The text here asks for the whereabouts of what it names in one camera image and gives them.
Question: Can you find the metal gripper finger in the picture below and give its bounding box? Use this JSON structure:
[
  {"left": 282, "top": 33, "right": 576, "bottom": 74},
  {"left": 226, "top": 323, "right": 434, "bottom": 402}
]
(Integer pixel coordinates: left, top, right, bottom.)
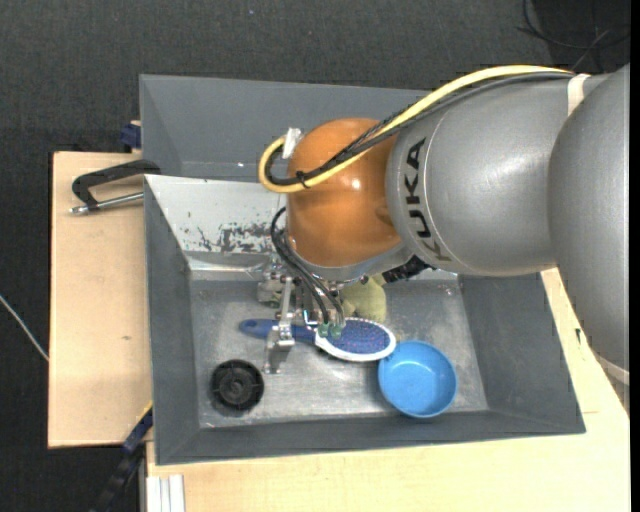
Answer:
[
  {"left": 262, "top": 321, "right": 297, "bottom": 376},
  {"left": 256, "top": 271, "right": 284, "bottom": 307}
]

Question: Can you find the yellow-green plush toy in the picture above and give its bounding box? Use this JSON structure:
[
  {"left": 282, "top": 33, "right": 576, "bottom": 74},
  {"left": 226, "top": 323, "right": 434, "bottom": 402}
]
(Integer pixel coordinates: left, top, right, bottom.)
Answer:
[{"left": 341, "top": 275, "right": 389, "bottom": 324}]

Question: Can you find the black round ribbed lid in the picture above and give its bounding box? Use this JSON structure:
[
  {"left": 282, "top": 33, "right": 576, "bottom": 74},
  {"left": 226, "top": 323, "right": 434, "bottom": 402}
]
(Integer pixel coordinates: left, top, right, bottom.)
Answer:
[{"left": 208, "top": 358, "right": 266, "bottom": 416}]

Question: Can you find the grey metal bin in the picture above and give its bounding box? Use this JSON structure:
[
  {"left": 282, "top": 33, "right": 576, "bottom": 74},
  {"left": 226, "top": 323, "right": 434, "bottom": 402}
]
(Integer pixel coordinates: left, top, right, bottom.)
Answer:
[{"left": 138, "top": 73, "right": 587, "bottom": 466}]

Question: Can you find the blue and white hairbrush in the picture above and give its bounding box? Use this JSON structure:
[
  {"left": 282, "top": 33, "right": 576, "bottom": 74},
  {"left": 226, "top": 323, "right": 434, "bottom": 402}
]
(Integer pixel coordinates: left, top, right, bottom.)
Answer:
[{"left": 238, "top": 315, "right": 398, "bottom": 363}]

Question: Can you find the blue plastic bowl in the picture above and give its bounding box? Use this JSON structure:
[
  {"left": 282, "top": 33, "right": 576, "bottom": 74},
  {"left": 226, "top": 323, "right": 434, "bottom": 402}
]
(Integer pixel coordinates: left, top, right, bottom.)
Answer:
[{"left": 377, "top": 340, "right": 458, "bottom": 420}]

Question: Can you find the pale wood flat board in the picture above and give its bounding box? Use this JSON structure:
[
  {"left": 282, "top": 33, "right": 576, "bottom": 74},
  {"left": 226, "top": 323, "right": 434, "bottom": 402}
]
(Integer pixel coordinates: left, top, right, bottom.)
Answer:
[{"left": 47, "top": 150, "right": 154, "bottom": 449}]

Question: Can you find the black cylinder on white bracket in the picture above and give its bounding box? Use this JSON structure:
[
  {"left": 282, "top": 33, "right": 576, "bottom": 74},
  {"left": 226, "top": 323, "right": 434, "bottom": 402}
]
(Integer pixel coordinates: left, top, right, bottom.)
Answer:
[{"left": 381, "top": 255, "right": 429, "bottom": 287}]

